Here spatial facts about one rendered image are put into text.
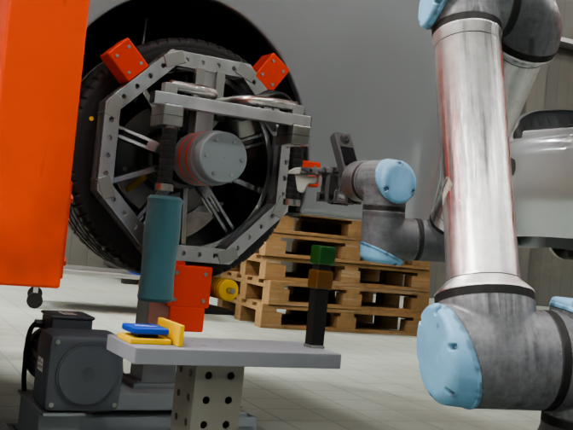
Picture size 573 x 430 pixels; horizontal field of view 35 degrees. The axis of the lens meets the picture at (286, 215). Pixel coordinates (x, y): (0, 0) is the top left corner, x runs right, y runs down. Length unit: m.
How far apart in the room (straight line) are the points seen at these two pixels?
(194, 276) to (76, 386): 0.48
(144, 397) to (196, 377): 0.73
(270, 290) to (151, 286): 4.28
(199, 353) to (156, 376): 0.88
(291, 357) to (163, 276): 0.57
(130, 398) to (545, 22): 1.43
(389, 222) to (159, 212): 0.62
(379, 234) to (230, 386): 0.44
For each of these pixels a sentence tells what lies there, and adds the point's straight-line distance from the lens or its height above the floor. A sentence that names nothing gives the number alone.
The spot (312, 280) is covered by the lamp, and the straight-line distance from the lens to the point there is 1.89.
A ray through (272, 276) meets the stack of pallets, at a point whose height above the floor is 0.36.
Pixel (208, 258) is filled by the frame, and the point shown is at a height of 0.59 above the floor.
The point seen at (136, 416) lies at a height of 0.16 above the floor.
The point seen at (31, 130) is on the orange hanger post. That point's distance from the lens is 1.91.
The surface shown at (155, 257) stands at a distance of 2.25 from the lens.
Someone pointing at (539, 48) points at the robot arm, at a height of 1.04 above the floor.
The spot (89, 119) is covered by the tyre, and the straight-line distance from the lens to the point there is 2.41.
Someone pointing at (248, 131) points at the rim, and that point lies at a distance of 2.67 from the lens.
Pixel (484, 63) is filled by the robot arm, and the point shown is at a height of 0.98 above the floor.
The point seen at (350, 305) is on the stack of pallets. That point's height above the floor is 0.20.
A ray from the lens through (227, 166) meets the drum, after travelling 2.29.
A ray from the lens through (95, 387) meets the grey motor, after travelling 2.14.
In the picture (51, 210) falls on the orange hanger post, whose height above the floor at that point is 0.68.
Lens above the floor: 0.68
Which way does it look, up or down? 1 degrees up
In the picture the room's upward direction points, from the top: 6 degrees clockwise
